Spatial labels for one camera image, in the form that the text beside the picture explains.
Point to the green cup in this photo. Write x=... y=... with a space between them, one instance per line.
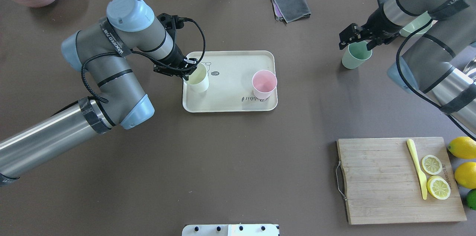
x=355 y=54

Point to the whole lemon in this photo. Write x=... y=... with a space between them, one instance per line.
x=465 y=175
x=463 y=147

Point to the green bowl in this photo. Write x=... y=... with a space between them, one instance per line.
x=417 y=23

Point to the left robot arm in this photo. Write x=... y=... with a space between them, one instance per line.
x=116 y=97

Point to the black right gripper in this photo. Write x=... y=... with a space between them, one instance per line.
x=378 y=22

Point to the lemon slice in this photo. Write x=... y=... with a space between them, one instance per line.
x=438 y=187
x=431 y=164

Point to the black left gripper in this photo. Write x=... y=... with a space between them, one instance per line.
x=176 y=57

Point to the wooden cutting board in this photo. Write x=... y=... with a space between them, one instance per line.
x=381 y=185

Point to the metal scoop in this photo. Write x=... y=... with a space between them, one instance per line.
x=470 y=69

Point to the green lime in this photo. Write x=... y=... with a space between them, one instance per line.
x=471 y=199

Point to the cream rabbit tray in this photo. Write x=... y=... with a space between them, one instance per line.
x=230 y=82

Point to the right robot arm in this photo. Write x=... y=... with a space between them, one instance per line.
x=425 y=68

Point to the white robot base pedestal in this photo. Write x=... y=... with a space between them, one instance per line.
x=231 y=230

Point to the white cup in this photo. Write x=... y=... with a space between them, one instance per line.
x=199 y=80

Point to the yellow plastic knife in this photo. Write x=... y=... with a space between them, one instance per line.
x=421 y=175

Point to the grey folded cloth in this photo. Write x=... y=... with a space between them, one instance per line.
x=290 y=10

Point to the pink cup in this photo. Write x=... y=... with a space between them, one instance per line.
x=264 y=82

